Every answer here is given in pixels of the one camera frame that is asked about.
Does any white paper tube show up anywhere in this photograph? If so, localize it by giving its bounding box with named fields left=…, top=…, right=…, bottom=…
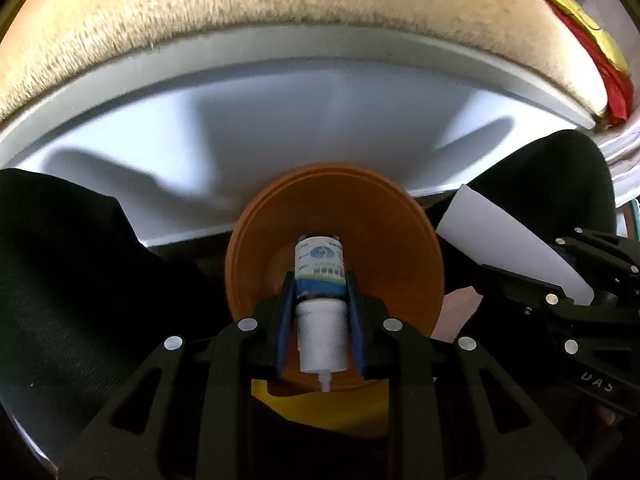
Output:
left=436, top=185, right=594, bottom=306

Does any blue label dropper bottle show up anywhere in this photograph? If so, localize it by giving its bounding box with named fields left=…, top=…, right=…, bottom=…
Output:
left=294, top=236, right=348, bottom=392

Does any person's right hand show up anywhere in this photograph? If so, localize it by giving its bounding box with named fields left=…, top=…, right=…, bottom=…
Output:
left=431, top=286, right=483, bottom=342

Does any yellow slipper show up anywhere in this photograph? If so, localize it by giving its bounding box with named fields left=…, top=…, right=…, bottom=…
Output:
left=252, top=379, right=390, bottom=438

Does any person's left black trouser leg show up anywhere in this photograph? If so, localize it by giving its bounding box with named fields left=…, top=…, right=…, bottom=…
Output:
left=1, top=169, right=231, bottom=463

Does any person's black trouser leg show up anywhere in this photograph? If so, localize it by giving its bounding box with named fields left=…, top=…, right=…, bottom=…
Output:
left=418, top=129, right=618, bottom=281
left=1, top=169, right=231, bottom=463

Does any person's right black trouser leg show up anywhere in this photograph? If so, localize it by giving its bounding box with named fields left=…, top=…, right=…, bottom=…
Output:
left=418, top=129, right=618, bottom=281

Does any red cloth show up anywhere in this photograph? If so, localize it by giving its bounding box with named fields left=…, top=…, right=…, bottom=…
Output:
left=551, top=6, right=634, bottom=126

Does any yellow cartoon pillow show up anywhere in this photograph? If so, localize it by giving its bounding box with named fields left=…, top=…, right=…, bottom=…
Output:
left=547, top=0, right=630, bottom=77

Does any floral plush bed blanket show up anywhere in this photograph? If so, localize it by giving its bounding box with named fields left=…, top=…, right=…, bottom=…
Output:
left=1, top=0, right=607, bottom=117

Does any white bed frame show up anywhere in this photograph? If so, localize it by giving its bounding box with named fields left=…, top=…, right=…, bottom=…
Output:
left=1, top=25, right=594, bottom=246

